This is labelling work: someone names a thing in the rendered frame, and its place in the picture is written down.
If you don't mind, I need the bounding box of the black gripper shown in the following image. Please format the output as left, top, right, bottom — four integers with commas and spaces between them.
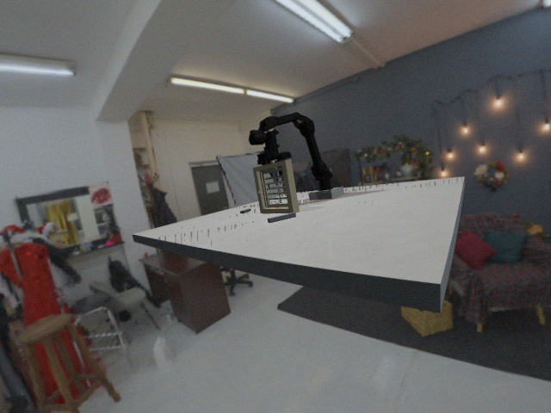
257, 143, 292, 165

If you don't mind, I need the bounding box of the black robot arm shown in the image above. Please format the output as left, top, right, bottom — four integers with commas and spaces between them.
248, 112, 332, 191

